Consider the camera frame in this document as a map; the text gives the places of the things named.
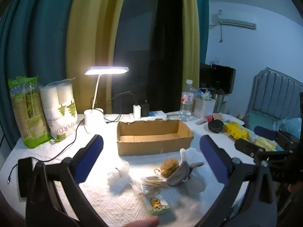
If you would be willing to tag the white charger plug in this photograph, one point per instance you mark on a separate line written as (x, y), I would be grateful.
(137, 111)

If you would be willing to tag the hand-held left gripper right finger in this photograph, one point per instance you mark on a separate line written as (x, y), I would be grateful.
(213, 157)

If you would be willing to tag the grey plush toy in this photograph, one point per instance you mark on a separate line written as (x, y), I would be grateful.
(180, 176)

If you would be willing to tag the white desk lamp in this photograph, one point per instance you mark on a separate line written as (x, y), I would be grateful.
(94, 120)

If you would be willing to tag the white pack of paper cups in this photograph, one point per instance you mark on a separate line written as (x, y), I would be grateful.
(59, 108)

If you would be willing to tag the green pack of paper cups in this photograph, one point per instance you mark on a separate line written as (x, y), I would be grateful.
(29, 113)

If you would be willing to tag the small red object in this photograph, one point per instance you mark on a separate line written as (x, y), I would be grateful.
(208, 118)

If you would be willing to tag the dotted sticker card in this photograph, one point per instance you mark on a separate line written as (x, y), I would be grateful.
(217, 117)

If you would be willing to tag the white towel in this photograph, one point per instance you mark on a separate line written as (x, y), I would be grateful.
(193, 155)

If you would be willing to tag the black charger plug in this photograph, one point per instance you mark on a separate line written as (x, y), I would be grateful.
(145, 110)

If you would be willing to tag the white air conditioner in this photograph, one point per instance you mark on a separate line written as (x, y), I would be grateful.
(236, 23)

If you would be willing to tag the white power strip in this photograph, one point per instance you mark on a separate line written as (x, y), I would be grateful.
(155, 115)

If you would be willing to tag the white woven basket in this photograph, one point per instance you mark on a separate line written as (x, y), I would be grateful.
(204, 107)

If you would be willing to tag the clear water bottle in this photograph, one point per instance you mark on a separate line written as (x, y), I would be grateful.
(187, 104)

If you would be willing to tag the small packet in basket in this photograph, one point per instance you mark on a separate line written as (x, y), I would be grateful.
(205, 96)

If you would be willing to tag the brown round sponge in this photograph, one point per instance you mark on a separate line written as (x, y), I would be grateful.
(169, 167)

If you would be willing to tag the brown cardboard box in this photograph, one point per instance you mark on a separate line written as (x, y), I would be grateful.
(153, 144)

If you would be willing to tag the steel thermos cup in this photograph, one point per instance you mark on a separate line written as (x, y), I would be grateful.
(219, 101)

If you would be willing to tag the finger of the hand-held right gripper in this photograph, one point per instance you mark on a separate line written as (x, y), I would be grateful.
(246, 147)
(265, 131)

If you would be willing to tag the small grey-brown object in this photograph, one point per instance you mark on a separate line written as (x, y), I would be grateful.
(201, 122)

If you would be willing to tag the small card with yellow duck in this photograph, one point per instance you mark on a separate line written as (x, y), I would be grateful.
(157, 203)

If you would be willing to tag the yellow curtain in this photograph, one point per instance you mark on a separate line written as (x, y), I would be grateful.
(92, 40)
(190, 35)

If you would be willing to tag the light blue plastic bag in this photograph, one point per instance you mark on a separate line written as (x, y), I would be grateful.
(291, 125)

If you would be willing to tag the black appliance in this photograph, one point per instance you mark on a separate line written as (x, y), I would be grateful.
(220, 75)

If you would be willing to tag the grey padded headboard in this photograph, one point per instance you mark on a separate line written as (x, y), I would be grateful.
(274, 92)

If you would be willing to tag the black round case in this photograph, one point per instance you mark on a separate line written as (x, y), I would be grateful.
(216, 126)

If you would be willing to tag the person's left hand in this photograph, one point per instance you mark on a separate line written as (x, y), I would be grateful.
(142, 222)

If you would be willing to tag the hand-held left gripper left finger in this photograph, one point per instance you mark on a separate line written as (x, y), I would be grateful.
(91, 156)

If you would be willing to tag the teal curtain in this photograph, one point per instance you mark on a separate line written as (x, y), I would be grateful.
(204, 28)
(35, 40)

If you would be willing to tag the white textured tablecloth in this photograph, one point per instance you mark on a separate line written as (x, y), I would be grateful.
(99, 201)

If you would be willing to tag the cotton swab packet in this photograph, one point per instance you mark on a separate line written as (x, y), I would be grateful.
(153, 183)

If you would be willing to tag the yellow crumpled object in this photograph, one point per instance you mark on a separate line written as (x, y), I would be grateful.
(236, 130)

